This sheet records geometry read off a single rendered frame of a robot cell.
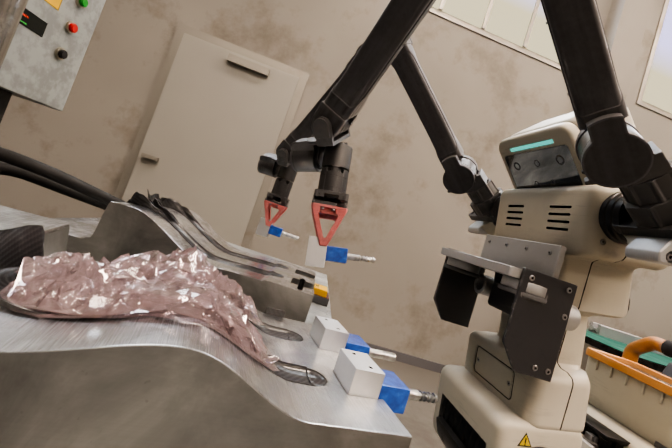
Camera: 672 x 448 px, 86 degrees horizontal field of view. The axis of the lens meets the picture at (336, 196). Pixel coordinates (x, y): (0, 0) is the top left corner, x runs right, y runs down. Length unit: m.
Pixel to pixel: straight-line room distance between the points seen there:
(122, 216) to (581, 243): 0.76
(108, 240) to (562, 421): 0.81
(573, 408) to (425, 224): 2.79
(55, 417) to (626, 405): 0.96
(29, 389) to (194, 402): 0.10
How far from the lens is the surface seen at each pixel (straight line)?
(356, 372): 0.42
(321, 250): 0.68
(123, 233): 0.70
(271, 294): 0.64
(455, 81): 3.77
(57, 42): 1.33
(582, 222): 0.74
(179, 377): 0.32
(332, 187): 0.69
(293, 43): 3.48
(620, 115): 0.60
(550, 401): 0.77
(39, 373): 0.33
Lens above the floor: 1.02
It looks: 4 degrees up
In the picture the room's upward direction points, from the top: 19 degrees clockwise
